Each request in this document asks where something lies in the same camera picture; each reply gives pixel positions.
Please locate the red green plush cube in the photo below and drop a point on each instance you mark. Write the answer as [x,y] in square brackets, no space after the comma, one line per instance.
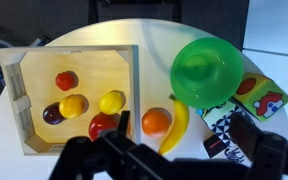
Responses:
[260,96]

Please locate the yellow toy lemon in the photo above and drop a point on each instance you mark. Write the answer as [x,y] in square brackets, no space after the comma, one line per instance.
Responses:
[111,102]

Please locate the light wooden tray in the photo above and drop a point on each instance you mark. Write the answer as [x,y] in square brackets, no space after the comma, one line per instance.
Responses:
[94,66]

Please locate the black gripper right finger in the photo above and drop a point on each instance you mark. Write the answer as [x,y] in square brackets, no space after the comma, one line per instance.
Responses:
[274,156]

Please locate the small red toy tomato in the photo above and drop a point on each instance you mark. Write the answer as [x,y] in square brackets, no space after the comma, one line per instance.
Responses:
[65,81]

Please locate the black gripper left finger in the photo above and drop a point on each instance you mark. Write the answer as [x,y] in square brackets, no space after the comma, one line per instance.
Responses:
[84,156]

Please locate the dark purple toy plum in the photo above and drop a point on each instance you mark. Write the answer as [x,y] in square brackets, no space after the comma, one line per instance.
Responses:
[50,115]

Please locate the red toy apple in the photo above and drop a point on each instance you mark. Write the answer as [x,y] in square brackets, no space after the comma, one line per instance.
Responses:
[100,125]

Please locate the green plastic bowl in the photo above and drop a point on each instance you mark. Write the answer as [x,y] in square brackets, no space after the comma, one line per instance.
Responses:
[206,71]

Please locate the yellow toy banana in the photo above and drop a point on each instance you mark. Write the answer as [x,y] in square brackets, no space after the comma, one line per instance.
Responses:
[179,123]

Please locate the yellow orange toy fruit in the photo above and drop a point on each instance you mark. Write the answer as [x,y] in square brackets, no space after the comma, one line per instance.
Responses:
[71,106]

